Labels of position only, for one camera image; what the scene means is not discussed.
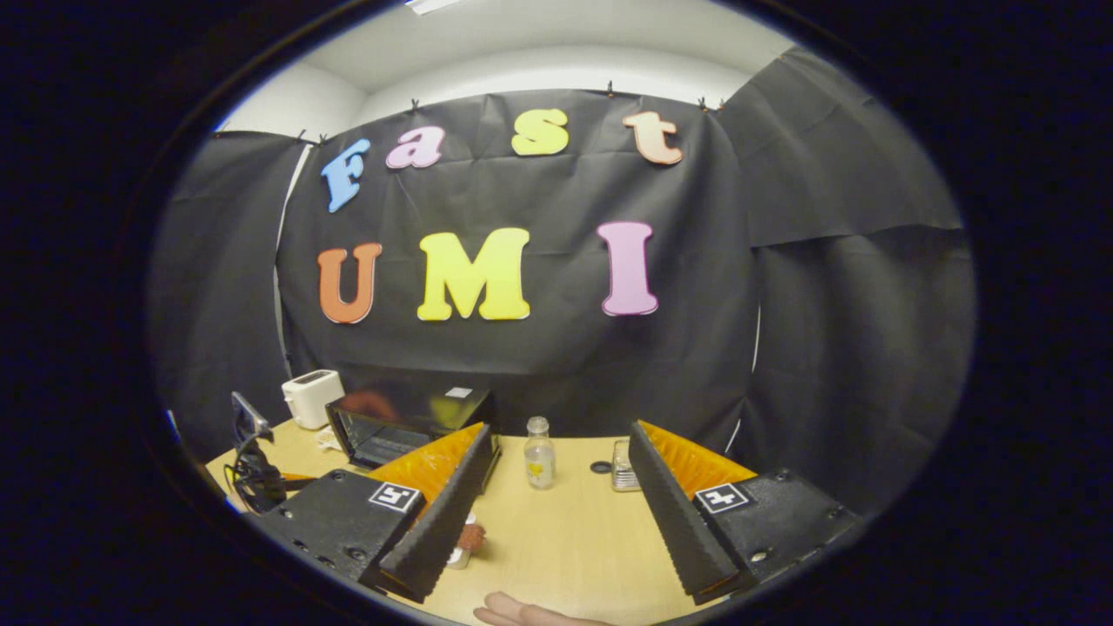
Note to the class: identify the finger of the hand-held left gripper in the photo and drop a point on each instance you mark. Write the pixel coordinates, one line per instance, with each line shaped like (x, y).
(300, 478)

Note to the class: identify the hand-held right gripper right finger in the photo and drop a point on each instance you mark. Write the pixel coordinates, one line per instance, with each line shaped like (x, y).
(678, 522)

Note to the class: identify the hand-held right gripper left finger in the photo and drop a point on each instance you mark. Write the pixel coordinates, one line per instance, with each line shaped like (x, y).
(443, 522)

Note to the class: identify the black electric oven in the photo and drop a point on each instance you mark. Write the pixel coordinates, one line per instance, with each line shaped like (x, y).
(391, 435)

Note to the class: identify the white divided snack plate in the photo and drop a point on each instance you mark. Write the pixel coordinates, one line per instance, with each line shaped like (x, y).
(329, 442)

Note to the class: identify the glass jar with metal lid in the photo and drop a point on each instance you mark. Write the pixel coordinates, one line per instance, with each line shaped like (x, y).
(622, 469)

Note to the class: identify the white toaster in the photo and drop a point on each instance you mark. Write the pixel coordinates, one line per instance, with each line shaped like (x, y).
(311, 400)

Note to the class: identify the small clear glass bottle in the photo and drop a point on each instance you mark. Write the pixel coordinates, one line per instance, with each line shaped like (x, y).
(539, 461)

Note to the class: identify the black backdrop cloth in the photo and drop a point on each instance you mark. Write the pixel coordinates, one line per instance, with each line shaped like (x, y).
(783, 304)

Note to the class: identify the row of small cloth clips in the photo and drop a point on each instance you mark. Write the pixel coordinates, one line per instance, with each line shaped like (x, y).
(609, 87)

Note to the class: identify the ceiling light panel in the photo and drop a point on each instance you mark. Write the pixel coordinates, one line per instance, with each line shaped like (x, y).
(430, 5)

